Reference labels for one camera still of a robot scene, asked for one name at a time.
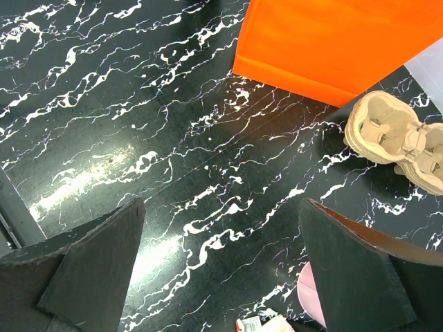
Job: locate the stack of pulp carriers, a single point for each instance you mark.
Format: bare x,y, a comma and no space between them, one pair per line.
386,130

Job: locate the red white sachet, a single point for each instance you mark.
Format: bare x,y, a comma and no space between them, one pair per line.
252,324

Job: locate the white folded cloth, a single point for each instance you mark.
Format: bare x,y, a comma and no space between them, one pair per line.
277,324

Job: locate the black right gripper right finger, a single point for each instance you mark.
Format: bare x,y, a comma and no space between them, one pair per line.
367,280

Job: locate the orange paper bag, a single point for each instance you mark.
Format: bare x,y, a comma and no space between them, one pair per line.
332,51

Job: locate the pink straw holder cup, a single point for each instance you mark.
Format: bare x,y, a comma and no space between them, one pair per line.
308,295

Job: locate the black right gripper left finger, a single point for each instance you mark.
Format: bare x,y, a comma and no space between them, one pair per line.
75,281

